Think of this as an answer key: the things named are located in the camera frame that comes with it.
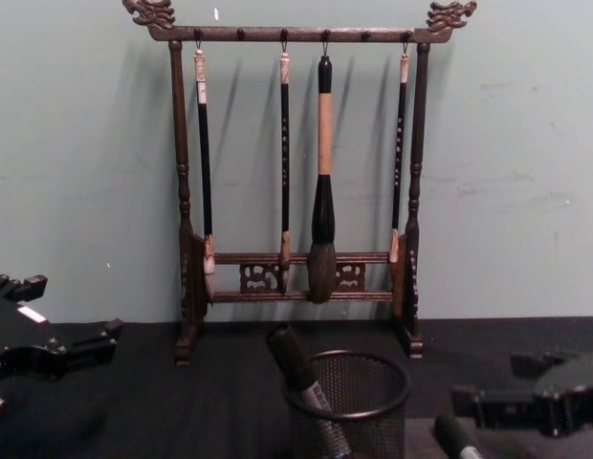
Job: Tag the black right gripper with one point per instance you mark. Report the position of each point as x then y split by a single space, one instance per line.
581 397

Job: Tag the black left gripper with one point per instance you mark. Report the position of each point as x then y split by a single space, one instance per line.
14 330

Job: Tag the black table cloth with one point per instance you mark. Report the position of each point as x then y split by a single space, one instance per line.
158 411

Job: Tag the black mesh pen cup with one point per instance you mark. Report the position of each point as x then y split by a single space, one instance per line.
373 430

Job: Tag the thin black brush white-capped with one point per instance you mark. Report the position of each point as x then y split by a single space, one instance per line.
204 143

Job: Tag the dark carved wooden brush rack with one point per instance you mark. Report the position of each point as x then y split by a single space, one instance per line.
179 119

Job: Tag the thin black brush white characters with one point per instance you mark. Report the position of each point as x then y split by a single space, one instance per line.
400 143
285 143

